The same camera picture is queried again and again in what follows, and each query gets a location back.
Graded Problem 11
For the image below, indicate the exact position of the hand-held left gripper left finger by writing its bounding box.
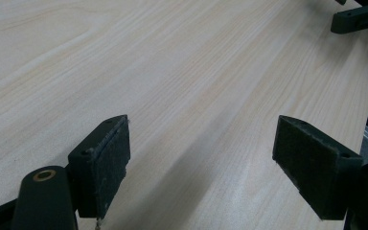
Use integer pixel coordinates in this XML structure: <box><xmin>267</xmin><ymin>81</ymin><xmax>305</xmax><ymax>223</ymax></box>
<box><xmin>67</xmin><ymin>114</ymin><xmax>131</xmax><ymax>221</ymax></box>

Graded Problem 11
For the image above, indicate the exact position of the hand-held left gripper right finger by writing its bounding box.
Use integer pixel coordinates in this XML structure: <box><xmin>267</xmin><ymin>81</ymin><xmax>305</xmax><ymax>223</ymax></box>
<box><xmin>271</xmin><ymin>114</ymin><xmax>364</xmax><ymax>221</ymax></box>

